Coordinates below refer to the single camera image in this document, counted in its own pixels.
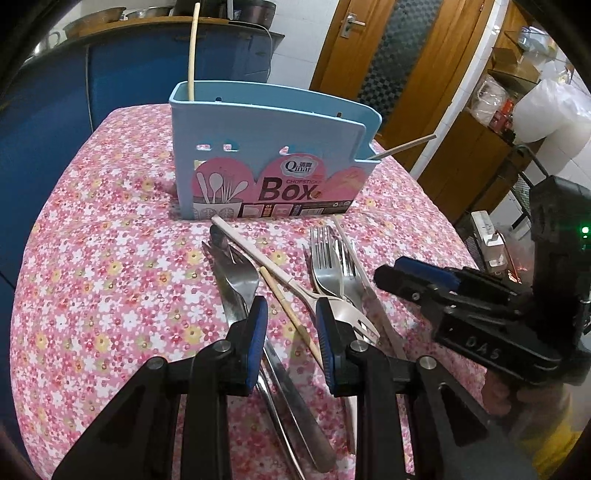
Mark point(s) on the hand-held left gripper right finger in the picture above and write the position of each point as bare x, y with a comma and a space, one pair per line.
325, 341

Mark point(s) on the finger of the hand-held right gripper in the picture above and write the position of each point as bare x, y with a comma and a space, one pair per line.
425, 271
401, 286

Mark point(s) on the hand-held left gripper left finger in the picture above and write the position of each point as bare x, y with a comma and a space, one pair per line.
256, 341

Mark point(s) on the beige plastic spoon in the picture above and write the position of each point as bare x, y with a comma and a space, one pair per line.
348, 316

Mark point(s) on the steel fork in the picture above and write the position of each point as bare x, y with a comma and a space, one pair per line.
369, 332
351, 281
323, 277

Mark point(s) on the wooden chopstick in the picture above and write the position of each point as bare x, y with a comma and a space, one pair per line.
288, 309
406, 146
191, 55

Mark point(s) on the blue plastic utensil box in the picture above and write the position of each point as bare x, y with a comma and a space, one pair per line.
277, 138

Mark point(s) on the person's right hand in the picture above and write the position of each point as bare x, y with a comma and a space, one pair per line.
503, 397

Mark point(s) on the white power strip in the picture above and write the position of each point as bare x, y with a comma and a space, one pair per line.
489, 244

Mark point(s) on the wooden shelf unit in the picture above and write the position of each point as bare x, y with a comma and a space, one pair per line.
480, 152

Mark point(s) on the white plastic bag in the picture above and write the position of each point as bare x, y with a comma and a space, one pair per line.
549, 110

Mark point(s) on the pink floral tablecloth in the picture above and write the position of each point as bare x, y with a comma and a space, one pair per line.
115, 277

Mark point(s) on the cardboard box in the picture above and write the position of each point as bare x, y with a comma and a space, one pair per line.
508, 60

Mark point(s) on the wooden door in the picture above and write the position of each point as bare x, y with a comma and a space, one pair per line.
406, 55

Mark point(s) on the blue kitchen cabinet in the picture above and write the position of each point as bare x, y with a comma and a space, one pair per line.
46, 115

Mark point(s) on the black rice cooker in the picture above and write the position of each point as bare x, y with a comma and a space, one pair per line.
254, 11

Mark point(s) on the steel colander bowl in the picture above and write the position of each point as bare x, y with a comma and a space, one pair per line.
92, 23

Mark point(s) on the steel kettle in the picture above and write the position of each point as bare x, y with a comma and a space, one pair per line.
44, 46

